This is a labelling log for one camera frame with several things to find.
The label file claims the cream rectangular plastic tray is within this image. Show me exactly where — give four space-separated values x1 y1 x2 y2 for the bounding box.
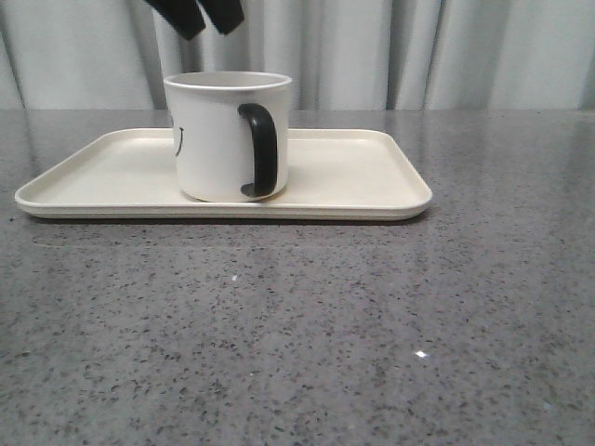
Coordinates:
15 128 432 221

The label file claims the white smiley mug black handle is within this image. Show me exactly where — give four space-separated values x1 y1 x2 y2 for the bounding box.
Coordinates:
164 71 292 203

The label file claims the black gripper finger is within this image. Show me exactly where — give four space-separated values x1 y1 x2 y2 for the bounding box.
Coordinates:
199 0 245 35
146 0 205 40

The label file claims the grey pleated curtain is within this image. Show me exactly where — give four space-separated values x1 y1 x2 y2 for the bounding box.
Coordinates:
1 1 594 111

